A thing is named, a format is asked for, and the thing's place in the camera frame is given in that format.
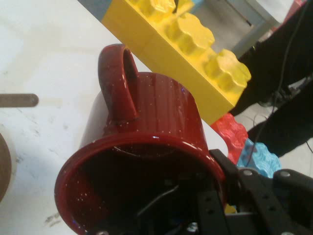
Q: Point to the grey metal frame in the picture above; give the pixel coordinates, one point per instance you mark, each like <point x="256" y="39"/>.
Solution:
<point x="234" y="36"/>

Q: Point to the yellow giant toy brick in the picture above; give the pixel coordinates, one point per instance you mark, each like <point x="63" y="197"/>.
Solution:
<point x="151" y="49"/>

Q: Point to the blue giant toy brick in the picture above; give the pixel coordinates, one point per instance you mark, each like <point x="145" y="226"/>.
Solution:
<point x="261" y="159"/>

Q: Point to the brown wooden mug tree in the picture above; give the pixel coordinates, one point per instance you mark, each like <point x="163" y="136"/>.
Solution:
<point x="17" y="100"/>

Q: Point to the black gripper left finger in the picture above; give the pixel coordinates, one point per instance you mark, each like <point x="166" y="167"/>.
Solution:
<point x="211" y="213"/>

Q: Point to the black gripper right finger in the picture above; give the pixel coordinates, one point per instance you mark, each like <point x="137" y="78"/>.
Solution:
<point x="269" y="203"/>

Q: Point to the red giant toy brick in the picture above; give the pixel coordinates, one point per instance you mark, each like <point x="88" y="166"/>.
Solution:
<point x="231" y="137"/>

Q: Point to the red enamel mug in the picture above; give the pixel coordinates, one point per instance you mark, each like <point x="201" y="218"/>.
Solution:
<point x="159" y="110"/>

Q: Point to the black fabric mass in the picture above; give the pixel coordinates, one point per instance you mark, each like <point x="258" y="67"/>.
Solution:
<point x="281" y="61"/>

